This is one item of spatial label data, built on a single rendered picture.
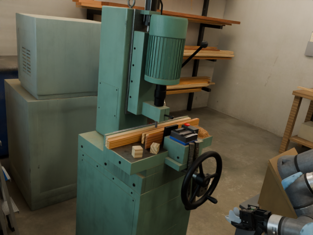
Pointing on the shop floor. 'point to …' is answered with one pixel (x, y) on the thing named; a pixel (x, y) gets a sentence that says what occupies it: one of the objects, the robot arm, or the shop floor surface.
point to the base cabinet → (125, 204)
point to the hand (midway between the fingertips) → (227, 218)
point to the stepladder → (7, 205)
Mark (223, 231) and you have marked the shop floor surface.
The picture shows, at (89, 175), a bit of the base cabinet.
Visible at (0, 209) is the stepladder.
